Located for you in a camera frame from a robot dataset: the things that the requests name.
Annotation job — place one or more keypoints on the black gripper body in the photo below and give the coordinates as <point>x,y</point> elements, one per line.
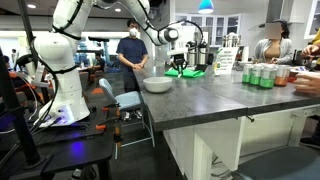
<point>179,62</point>

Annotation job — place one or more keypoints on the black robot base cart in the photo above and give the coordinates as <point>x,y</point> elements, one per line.
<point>66,155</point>

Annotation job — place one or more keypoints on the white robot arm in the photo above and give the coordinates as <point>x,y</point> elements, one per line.
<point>57,48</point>

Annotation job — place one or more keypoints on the white bowl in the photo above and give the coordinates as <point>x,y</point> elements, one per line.
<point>157,84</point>

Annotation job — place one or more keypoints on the bare hand at right edge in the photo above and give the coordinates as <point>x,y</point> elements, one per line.
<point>306,83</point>

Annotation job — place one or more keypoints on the green folded cloth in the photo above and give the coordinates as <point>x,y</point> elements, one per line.
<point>186,73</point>

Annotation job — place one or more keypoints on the silver coffee dispenser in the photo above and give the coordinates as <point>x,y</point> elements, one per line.
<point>202,53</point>

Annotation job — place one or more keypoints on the white paper sign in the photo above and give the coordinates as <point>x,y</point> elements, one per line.
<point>225,60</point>

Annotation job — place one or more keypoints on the man in navy shirt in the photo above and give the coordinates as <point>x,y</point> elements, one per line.
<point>132,54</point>

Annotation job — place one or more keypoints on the light blue chair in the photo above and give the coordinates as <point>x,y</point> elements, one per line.
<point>126,102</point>

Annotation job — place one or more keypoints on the blue pendant lamp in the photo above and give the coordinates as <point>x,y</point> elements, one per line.
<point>206,7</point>

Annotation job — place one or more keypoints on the green can rear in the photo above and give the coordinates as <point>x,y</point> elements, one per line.
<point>247,73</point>

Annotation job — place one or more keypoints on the green can middle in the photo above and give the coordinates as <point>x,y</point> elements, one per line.
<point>255,74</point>

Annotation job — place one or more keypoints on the orange black clamp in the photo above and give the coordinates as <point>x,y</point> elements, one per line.
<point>113,119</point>

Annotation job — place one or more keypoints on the woman in grey cardigan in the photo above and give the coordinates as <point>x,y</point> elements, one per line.
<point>276,47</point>

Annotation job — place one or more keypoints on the orange can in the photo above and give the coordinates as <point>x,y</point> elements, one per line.
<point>282,75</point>

